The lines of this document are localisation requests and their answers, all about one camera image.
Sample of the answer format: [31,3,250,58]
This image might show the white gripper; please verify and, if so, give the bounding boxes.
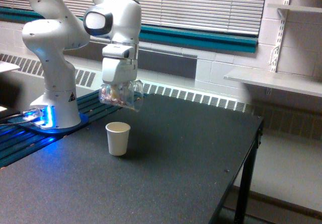
[102,44,138,100]

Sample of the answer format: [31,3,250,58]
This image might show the clear plastic cup with candy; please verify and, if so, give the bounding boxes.
[99,80,143,112]

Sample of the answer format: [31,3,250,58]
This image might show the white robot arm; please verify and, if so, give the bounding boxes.
[22,0,141,130]

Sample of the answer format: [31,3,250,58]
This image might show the white paper cup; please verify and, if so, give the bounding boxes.
[105,122,131,156]

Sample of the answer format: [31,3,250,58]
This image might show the baseboard radiator heater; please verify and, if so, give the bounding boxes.
[1,51,254,113]

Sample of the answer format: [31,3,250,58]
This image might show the white object at left edge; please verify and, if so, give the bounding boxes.
[0,61,20,73]

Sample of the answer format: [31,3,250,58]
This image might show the white window blinds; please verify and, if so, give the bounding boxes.
[0,0,268,36]

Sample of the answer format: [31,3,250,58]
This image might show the black table leg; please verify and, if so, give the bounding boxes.
[233,121,264,223]

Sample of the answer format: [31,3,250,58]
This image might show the black cable at base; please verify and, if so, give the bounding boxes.
[0,111,26,126]

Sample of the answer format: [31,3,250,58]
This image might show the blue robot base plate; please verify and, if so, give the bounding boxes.
[7,113,89,135]

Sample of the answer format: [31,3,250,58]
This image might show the white shelf bracket rail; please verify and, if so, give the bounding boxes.
[269,0,291,72]

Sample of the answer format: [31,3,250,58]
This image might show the white wall shelf lower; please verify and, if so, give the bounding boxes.
[223,68,321,97]

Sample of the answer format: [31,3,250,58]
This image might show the white wall shelf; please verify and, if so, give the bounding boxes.
[223,68,321,97]
[267,4,322,14]

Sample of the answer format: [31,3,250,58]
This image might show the white wall shelf upper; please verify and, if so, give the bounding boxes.
[267,4,322,14]

